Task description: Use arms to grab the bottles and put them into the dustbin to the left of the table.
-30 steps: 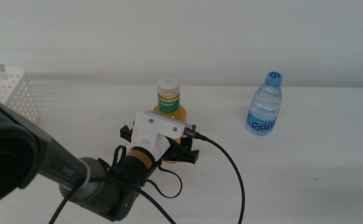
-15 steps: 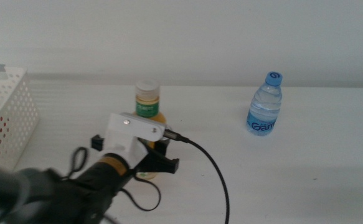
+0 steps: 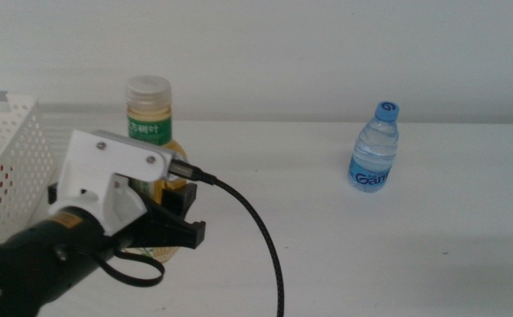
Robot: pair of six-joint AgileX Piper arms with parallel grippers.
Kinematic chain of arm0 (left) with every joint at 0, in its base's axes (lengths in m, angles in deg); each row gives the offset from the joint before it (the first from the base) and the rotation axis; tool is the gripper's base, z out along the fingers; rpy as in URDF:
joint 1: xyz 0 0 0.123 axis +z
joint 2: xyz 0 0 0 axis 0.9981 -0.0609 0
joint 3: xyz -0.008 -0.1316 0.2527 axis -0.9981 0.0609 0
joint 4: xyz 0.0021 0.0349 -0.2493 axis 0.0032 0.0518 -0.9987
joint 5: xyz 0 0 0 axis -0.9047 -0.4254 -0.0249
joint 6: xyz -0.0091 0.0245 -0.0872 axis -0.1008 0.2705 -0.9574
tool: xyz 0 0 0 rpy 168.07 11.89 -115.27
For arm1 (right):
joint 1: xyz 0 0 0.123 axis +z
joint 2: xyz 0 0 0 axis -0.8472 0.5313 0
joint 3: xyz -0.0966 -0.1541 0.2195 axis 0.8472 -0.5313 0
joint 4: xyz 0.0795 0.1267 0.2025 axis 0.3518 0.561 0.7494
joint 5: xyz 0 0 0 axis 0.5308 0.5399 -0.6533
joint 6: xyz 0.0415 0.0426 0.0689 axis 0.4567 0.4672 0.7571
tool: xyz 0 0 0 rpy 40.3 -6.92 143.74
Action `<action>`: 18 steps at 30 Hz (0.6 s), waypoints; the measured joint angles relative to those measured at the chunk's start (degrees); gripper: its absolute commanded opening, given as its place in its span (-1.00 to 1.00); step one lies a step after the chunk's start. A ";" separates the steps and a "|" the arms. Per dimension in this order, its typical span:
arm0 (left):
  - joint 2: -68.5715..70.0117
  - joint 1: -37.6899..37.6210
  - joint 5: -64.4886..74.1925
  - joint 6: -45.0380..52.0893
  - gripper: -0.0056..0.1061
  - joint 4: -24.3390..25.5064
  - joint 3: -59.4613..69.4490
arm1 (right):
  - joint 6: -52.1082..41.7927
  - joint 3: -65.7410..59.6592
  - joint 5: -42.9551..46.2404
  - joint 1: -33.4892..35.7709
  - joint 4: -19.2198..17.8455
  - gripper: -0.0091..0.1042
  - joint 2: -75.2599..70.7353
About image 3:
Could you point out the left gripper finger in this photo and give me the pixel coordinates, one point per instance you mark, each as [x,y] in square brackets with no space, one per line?
[180,198]
[53,193]

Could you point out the yellow tea bottle white cap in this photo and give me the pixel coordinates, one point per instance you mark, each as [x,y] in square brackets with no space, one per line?
[148,127]

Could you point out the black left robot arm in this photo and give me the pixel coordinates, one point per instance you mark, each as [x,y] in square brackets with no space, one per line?
[9,282]

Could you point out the white perforated plastic basket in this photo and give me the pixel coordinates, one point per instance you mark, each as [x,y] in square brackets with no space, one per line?
[14,132]

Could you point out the clear water bottle blue cap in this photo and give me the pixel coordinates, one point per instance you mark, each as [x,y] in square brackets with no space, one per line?
[374,154]

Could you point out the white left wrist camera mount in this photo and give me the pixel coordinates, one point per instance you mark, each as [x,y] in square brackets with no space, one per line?
[106,163]

